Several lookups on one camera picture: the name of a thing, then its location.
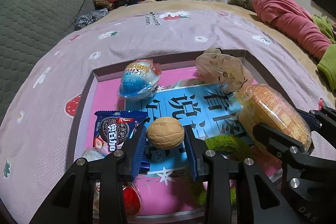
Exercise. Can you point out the blue cookie packet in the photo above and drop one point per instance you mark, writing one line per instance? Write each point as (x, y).
(113, 129)

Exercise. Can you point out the shallow grey cardboard box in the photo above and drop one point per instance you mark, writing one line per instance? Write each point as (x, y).
(78, 119)

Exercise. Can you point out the beige bed sheet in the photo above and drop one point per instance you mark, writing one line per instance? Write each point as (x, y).
(199, 5)

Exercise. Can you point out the green blanket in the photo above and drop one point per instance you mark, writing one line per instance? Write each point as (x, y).
(328, 64)

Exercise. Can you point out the grey quilted headboard cover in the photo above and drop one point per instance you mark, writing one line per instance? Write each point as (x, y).
(34, 24)

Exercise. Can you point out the blue egg toy packet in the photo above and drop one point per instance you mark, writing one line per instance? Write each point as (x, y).
(136, 79)

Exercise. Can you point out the beige plush toy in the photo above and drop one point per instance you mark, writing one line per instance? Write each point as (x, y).
(223, 69)

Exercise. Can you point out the pink quilt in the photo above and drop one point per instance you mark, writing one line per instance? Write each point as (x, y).
(288, 22)

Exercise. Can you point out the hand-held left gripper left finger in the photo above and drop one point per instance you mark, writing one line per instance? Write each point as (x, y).
(139, 153)

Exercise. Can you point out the red ball candy packet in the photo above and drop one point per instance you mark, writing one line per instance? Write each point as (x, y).
(131, 199)

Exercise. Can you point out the dark brown cloth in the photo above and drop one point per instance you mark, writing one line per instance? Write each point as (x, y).
(240, 2)

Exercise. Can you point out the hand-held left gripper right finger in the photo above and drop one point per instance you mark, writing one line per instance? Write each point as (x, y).
(191, 155)

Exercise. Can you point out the walnut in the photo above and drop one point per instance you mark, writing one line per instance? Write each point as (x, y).
(165, 133)

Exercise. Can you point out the blue patterned cloth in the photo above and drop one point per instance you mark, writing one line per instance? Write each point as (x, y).
(90, 18)

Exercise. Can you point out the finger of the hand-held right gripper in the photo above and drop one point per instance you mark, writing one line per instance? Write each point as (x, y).
(275, 140)
(325, 115)

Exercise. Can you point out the yellow cake packet red print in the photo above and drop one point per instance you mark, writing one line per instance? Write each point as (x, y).
(273, 111)

